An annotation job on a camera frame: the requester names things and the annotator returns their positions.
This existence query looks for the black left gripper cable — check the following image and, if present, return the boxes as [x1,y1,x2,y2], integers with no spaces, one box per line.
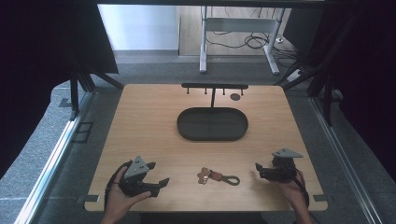
[104,160,134,211]

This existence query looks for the white power strip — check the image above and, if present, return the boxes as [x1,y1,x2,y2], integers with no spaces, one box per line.
[287,68,305,83]

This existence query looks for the black floor cables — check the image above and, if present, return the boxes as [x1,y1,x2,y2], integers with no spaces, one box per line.
[205,29,302,68]

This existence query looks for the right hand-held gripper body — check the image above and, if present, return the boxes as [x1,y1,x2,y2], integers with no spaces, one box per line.
[263,147,304,183]

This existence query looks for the white metal desk frame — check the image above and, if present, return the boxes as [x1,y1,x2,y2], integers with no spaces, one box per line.
[199,6,287,76]

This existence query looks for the black metal stand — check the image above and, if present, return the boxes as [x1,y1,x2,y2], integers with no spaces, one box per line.
[274,12,359,127]
[68,60,125,121]

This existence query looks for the person's right hand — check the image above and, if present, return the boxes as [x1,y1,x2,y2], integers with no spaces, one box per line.
[276,169,310,216]

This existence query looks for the black key rack with tray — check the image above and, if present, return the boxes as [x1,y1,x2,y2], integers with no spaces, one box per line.
[177,82,249,142]

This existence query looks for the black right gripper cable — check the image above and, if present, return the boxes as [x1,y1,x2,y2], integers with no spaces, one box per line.
[278,162,311,209]

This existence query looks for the black curtain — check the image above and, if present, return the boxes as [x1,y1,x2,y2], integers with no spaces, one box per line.
[0,0,120,180]
[317,0,396,185]

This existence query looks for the person's left hand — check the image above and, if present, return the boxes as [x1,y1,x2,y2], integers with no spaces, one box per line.
[104,165,153,220]

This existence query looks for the brown leather keychain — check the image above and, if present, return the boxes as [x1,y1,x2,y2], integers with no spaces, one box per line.
[196,166,241,187]

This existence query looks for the aluminium floor rail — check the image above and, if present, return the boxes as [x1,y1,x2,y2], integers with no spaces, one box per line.
[13,91,95,224]
[308,95,383,224]

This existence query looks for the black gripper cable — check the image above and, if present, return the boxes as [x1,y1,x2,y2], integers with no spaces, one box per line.
[278,162,311,209]
[104,160,134,211]

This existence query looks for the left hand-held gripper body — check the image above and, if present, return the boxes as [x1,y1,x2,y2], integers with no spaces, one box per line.
[119,155,161,198]

